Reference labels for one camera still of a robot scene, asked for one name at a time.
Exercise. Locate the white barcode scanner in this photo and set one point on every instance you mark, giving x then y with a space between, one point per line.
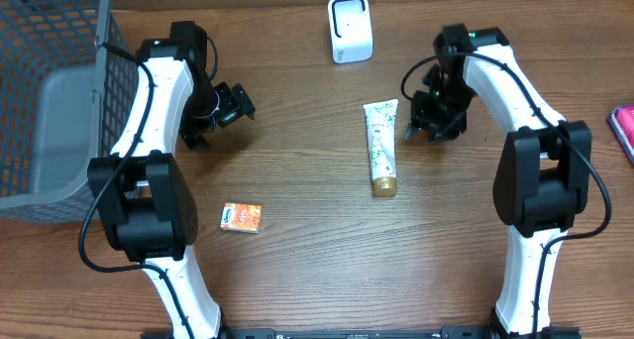
350 30

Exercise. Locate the grey plastic shopping basket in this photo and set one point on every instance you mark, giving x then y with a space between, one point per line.
64 101

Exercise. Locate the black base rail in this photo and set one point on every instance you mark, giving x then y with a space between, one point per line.
446 332

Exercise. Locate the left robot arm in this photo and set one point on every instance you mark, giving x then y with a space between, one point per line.
144 216

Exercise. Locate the red purple pad pack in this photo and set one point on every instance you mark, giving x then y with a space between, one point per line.
621 122

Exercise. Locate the white tube with gold cap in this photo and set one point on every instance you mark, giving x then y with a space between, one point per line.
380 123

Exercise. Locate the orange small box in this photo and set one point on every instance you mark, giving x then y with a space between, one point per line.
238 217

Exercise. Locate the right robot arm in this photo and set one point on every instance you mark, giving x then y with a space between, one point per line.
541 182

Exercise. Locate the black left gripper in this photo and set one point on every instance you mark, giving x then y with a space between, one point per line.
237 103

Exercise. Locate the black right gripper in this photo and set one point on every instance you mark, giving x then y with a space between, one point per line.
449 125

